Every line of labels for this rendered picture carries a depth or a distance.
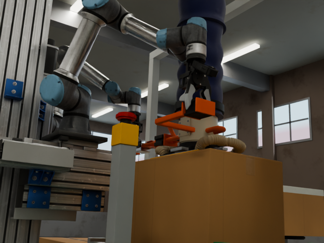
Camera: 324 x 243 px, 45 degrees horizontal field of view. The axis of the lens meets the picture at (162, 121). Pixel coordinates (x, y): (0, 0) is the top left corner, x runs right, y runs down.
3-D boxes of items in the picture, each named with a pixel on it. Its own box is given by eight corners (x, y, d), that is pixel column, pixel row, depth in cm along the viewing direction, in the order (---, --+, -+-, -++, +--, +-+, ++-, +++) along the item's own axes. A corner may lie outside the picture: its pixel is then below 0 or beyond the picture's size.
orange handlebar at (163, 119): (248, 129, 156) (248, 120, 157) (189, 114, 139) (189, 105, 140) (128, 155, 230) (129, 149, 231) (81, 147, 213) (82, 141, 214)
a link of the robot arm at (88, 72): (58, 34, 224) (123, 83, 213) (64, 43, 234) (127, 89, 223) (45, 50, 222) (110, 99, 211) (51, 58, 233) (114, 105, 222)
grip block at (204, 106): (215, 115, 136) (215, 102, 137) (196, 111, 131) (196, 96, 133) (199, 120, 143) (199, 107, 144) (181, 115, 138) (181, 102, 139)
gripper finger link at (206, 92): (203, 115, 146) (197, 91, 146) (214, 112, 141) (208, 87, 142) (197, 116, 144) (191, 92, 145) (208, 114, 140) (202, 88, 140)
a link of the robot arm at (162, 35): (165, 56, 158) (190, 53, 154) (154, 44, 148) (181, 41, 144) (166, 38, 160) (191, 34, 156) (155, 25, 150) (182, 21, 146)
